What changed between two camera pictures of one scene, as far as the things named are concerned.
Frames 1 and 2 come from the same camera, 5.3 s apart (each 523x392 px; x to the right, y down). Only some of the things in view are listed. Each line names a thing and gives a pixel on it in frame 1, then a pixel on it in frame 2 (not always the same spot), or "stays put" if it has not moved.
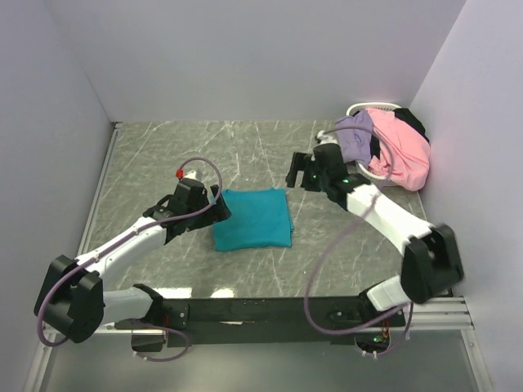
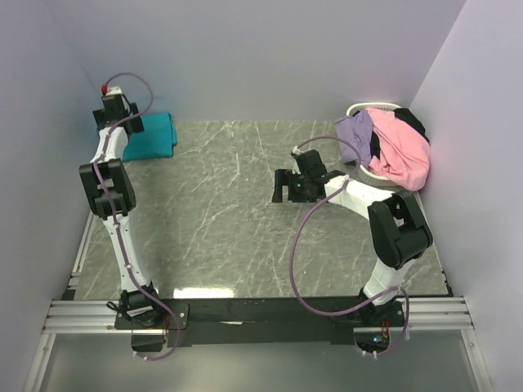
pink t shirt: [404, 149] stays put
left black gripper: [219, 212] -> [137, 124]
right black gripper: [297, 164] -> [285, 177]
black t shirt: [403, 114] stays put
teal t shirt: [260, 219] -> [157, 140]
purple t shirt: [354, 136] stays put
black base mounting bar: [273, 322] stays put
